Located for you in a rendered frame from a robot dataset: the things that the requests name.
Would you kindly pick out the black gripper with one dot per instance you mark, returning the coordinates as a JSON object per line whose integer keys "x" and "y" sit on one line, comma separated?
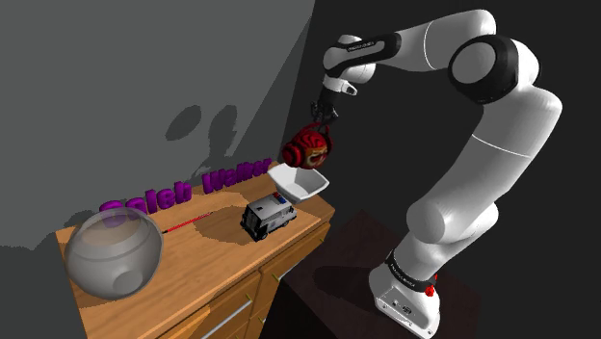
{"x": 325, "y": 104}

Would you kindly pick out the black and white toy van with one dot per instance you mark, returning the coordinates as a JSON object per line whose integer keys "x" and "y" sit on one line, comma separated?
{"x": 267, "y": 217}

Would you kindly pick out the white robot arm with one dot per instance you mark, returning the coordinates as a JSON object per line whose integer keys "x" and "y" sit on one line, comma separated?
{"x": 488, "y": 155}

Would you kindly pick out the clear glass fishbowl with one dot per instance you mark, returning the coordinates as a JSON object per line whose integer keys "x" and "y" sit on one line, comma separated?
{"x": 112, "y": 253}

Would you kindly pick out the purple letter sign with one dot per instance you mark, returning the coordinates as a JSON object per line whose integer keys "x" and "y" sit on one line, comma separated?
{"x": 164, "y": 195}

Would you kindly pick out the dark robot stand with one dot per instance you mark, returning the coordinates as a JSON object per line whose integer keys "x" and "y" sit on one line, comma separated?
{"x": 338, "y": 281}

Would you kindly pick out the wooden chest of drawers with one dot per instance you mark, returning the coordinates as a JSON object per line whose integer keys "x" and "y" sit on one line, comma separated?
{"x": 202, "y": 272}

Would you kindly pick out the red head with headphones figure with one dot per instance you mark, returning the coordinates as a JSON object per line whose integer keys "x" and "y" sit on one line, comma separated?
{"x": 307, "y": 146}

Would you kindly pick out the white square bowl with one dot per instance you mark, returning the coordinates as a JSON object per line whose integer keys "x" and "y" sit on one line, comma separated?
{"x": 300, "y": 182}

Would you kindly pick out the red pen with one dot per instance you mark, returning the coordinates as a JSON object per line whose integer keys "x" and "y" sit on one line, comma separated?
{"x": 186, "y": 222}

